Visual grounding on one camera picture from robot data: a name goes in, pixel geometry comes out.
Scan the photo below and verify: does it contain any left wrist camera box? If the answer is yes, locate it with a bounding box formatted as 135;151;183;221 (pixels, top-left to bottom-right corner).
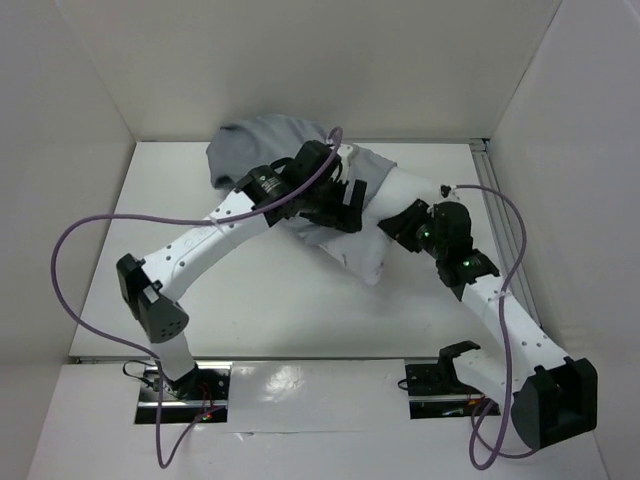
333;144;359;178

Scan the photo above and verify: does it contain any grey pillowcase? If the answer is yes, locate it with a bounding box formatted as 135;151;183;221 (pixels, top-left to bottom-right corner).
207;113;399;249

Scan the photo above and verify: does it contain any aluminium rail frame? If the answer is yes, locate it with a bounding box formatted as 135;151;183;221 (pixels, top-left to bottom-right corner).
468;137;551;355

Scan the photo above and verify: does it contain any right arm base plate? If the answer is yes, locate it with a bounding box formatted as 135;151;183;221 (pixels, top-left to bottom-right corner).
397;357;489;420

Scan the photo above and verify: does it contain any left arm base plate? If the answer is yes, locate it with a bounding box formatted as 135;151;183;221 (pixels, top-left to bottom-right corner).
122;360;232;425

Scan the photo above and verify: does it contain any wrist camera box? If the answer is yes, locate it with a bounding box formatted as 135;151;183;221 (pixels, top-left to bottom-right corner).
440;185;460;201
333;144;359;178

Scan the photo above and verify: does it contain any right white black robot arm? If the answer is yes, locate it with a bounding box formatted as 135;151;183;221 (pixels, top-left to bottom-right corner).
378;200;598;450

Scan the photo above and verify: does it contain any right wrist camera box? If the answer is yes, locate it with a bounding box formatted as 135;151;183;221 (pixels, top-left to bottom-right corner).
440;185;460;201

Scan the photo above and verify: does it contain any white pillow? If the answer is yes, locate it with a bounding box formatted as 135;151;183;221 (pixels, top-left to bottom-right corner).
314;167;434;287

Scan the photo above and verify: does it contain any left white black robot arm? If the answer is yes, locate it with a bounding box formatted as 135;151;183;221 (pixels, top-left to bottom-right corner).
116;140;367;399

